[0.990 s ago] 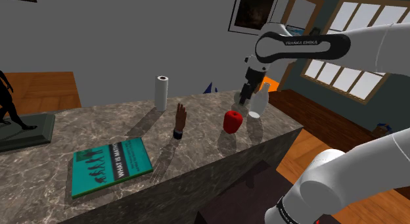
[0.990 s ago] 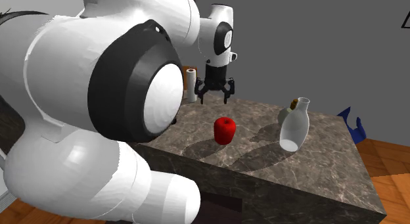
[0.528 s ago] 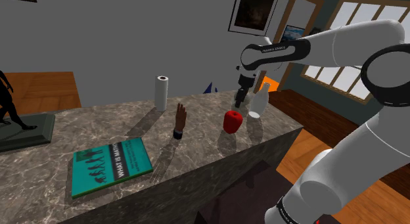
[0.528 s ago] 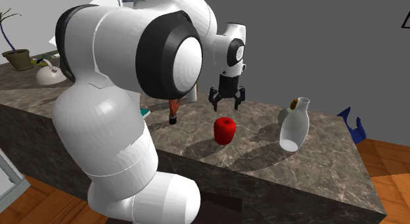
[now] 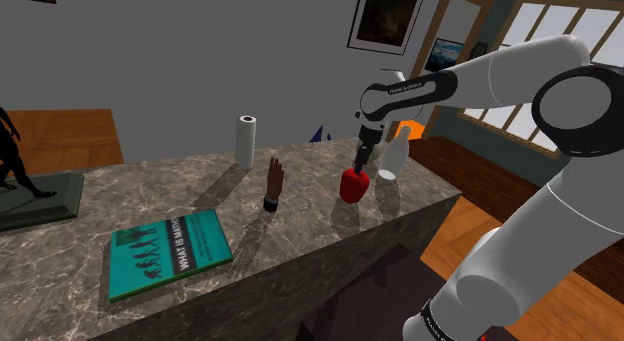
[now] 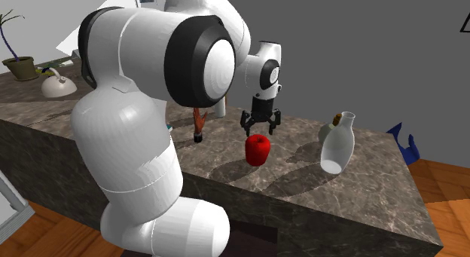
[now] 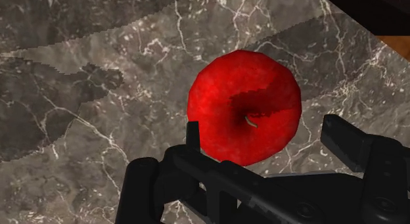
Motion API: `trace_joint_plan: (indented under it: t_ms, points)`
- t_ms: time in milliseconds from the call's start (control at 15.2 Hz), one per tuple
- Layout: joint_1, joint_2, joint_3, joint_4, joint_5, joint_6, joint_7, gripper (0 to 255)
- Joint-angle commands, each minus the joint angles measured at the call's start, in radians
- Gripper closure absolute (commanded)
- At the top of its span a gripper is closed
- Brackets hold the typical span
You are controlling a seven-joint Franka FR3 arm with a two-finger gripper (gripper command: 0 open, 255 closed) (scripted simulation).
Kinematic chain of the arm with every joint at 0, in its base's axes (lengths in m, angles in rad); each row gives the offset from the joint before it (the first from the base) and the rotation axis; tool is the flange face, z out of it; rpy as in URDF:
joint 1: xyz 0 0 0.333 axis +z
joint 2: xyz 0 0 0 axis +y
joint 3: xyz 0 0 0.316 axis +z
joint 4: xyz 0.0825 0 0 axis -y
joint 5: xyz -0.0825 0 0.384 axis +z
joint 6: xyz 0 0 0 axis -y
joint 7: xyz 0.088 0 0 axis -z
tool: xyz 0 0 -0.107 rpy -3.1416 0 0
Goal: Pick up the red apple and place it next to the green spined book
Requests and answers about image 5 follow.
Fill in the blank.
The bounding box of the blue pointed object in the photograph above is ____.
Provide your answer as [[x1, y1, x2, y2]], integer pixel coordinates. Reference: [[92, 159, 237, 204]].
[[308, 123, 333, 144]]

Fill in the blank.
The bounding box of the black figure on green base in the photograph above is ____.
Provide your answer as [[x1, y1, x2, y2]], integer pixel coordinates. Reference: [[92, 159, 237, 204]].
[[0, 105, 86, 233]]

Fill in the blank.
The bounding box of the dark framed wall picture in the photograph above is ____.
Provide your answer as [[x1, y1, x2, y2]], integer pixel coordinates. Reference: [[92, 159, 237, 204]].
[[346, 0, 428, 56]]

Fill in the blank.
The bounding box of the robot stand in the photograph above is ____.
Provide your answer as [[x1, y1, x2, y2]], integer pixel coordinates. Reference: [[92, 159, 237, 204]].
[[293, 242, 520, 341]]

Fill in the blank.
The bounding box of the white bottle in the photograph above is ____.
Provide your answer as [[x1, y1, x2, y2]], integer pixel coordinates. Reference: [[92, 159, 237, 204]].
[[377, 125, 414, 181]]

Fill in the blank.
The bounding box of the white paper towel roll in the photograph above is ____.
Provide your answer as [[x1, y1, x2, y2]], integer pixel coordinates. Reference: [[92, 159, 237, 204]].
[[234, 114, 258, 171]]

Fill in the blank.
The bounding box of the red bell pepper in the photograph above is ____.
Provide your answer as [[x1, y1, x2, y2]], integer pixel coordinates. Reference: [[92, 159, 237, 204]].
[[339, 167, 371, 205]]

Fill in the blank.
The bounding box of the teal book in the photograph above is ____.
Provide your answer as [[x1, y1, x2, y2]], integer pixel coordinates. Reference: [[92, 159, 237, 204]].
[[107, 208, 235, 304]]

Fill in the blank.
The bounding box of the blue wall picture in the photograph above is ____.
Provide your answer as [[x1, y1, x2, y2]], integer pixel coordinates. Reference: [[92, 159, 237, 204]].
[[423, 37, 466, 74]]

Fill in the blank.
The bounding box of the wood framed window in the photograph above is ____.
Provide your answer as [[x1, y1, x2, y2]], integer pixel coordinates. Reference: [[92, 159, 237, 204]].
[[457, 0, 624, 160]]

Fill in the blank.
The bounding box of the wood framed doorway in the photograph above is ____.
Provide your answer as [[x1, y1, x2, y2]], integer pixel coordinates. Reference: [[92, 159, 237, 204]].
[[408, 0, 495, 140]]

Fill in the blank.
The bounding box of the orange object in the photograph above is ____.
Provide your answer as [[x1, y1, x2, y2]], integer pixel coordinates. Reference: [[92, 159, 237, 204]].
[[393, 118, 426, 142]]

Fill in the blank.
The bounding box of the brown hand sculpture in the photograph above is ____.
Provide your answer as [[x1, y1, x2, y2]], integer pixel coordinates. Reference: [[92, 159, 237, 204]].
[[263, 156, 286, 214]]

